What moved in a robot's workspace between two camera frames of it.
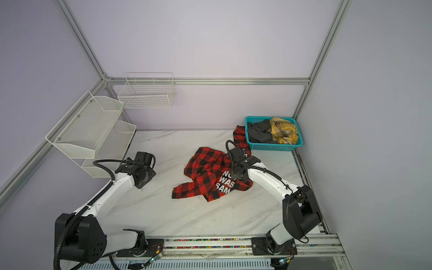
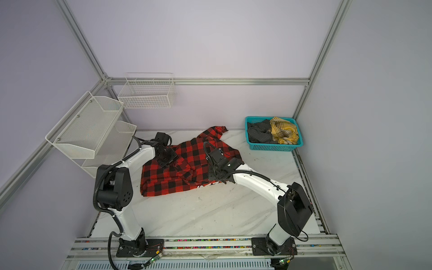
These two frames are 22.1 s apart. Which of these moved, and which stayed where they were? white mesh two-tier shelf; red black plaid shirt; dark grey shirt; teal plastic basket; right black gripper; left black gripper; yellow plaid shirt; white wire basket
Moved: red black plaid shirt; right black gripper; left black gripper
Stayed: teal plastic basket; dark grey shirt; white wire basket; white mesh two-tier shelf; yellow plaid shirt
